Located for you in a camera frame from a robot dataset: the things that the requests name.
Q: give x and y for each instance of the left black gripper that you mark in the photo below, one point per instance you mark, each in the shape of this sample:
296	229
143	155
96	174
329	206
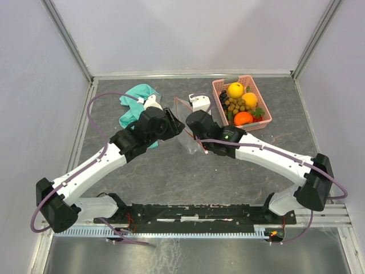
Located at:
174	126

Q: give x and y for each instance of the clear zip top bag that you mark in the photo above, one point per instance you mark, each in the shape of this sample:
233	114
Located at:
181	110

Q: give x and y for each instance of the orange persimmon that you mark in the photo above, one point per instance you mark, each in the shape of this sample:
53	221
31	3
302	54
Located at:
242	118

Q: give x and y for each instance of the yellow lemon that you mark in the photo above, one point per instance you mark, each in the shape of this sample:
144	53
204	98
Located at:
235	90

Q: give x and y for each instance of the yellow orange peach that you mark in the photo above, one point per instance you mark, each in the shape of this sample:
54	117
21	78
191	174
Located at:
250	99

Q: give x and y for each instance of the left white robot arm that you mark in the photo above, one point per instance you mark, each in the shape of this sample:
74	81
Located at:
60	201

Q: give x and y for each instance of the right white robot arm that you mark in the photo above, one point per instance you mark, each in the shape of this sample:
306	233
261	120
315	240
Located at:
311	176

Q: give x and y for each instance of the dark grape bunch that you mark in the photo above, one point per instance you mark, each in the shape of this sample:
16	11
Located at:
224	100

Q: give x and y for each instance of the pink plastic basket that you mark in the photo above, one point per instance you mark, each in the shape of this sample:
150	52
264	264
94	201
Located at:
250	86

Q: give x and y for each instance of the brown longan bunch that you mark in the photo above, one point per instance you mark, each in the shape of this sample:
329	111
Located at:
236	106

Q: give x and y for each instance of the red strawberries with leaves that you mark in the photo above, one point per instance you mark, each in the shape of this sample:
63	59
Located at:
258	114

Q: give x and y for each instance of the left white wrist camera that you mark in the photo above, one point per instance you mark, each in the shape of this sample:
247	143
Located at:
152	101

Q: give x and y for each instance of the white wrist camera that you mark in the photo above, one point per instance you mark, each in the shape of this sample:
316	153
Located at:
200	102
152	101

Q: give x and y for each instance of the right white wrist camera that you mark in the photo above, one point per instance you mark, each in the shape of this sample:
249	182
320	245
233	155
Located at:
200	102

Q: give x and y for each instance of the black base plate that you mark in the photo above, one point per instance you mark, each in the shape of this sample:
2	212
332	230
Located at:
155	218

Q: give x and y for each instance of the light blue cable duct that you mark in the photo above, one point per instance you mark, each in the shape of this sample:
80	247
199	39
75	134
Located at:
103	231

